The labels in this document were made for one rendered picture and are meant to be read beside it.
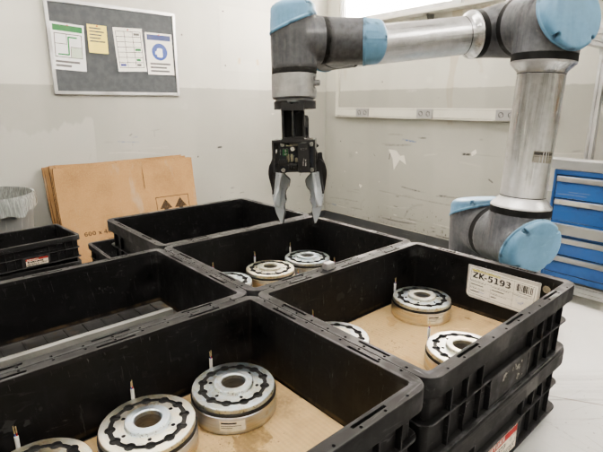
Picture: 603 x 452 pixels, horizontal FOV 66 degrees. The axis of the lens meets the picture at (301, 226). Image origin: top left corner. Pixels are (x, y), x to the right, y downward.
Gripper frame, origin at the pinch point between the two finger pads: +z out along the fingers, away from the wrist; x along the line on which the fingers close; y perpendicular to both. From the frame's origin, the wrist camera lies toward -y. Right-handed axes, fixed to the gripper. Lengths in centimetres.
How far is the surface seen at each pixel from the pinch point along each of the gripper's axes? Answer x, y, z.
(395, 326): 16.6, 8.6, 17.7
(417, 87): 75, -323, -44
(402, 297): 18.5, 3.1, 14.6
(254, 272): -10.2, -8.2, 13.5
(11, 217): -174, -158, 31
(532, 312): 32.5, 23.4, 8.8
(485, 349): 23.5, 32.9, 9.2
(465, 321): 29.0, 5.7, 18.0
